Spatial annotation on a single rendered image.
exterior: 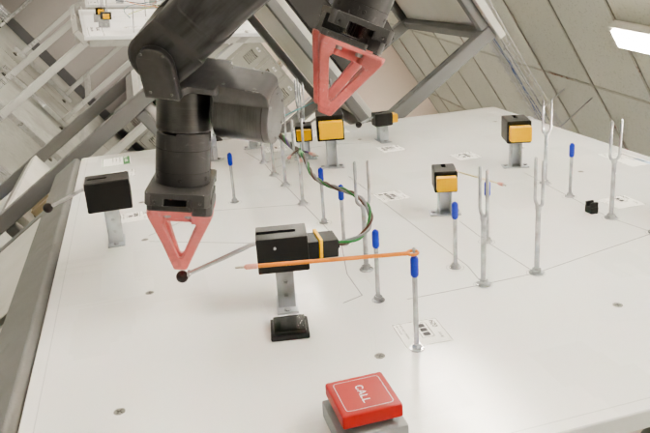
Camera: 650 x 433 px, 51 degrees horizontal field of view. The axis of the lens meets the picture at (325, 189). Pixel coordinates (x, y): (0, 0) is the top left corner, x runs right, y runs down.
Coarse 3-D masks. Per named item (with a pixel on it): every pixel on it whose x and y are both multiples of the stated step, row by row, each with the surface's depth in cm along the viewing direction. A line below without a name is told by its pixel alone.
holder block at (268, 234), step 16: (288, 224) 77; (304, 224) 77; (256, 240) 73; (272, 240) 73; (288, 240) 74; (304, 240) 74; (272, 256) 74; (288, 256) 74; (304, 256) 74; (272, 272) 74
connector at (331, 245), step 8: (312, 232) 78; (320, 232) 78; (328, 232) 77; (312, 240) 75; (328, 240) 75; (336, 240) 75; (312, 248) 75; (328, 248) 75; (336, 248) 76; (312, 256) 75; (328, 256) 76; (336, 256) 76
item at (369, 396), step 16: (336, 384) 57; (352, 384) 56; (368, 384) 56; (384, 384) 56; (336, 400) 54; (352, 400) 54; (368, 400) 54; (384, 400) 54; (352, 416) 52; (368, 416) 53; (384, 416) 53; (400, 416) 54
